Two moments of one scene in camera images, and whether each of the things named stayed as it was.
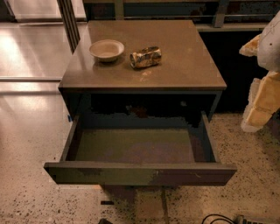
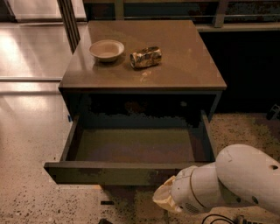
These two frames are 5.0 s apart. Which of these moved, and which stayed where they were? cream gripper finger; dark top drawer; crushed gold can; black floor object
Moved: cream gripper finger
Stayed: black floor object; crushed gold can; dark top drawer
